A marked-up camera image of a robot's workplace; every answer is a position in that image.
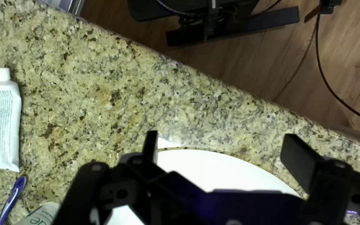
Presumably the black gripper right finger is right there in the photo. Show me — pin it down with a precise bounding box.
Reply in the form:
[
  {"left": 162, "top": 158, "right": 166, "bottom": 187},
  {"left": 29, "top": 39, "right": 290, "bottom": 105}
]
[{"left": 279, "top": 133, "right": 360, "bottom": 225}]

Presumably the blue pen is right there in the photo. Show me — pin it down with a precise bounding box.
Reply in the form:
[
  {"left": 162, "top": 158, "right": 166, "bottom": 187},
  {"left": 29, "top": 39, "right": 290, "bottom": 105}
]
[{"left": 0, "top": 174, "right": 30, "bottom": 225}]

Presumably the black floor stand base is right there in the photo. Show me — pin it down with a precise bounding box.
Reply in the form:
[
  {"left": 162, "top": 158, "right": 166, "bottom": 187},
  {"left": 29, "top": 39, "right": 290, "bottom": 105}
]
[{"left": 126, "top": 0, "right": 301, "bottom": 48}]

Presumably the white oval sink basin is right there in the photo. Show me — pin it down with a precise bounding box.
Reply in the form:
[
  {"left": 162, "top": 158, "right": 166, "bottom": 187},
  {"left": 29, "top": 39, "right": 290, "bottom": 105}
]
[{"left": 102, "top": 137, "right": 302, "bottom": 225}]

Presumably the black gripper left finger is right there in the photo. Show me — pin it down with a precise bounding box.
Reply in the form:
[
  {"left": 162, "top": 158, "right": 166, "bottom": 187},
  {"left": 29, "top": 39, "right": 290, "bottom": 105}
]
[{"left": 54, "top": 130, "right": 215, "bottom": 225}]

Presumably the black floor cable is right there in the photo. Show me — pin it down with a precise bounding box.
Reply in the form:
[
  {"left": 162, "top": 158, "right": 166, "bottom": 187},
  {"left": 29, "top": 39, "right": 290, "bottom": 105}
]
[{"left": 314, "top": 10, "right": 360, "bottom": 128}]

